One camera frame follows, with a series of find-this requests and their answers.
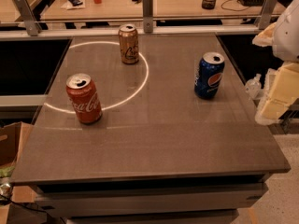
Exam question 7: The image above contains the grey metal bracket middle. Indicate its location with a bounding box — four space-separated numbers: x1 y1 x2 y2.
142 0 153 33

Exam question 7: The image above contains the red coca-cola can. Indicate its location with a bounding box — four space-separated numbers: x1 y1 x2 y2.
65 73 102 124

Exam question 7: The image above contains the grey metal bracket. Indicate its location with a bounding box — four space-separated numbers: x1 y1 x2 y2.
13 0 41 36
254 0 278 30
142 0 153 33

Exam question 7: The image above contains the grey metal bracket left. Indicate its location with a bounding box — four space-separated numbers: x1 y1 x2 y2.
13 0 41 36

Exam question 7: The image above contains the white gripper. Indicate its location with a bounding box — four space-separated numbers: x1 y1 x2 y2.
252 0 299 125

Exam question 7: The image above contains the grey drawer cabinet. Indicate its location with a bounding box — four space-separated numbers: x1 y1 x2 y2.
36 175 268 217

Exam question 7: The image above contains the black cable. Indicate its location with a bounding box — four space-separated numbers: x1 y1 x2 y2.
221 0 251 12

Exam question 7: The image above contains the blue pepsi can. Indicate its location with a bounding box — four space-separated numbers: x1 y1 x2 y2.
194 51 225 99

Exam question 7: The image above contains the grey metal bracket right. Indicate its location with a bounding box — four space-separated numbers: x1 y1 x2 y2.
254 0 278 30

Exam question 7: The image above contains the black mesh cup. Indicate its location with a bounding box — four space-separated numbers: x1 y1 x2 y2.
202 0 217 9

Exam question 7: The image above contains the gold soda can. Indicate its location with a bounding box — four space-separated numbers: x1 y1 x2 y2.
118 24 139 64

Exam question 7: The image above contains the cardboard box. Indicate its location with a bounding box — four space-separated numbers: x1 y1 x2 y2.
0 121 37 224

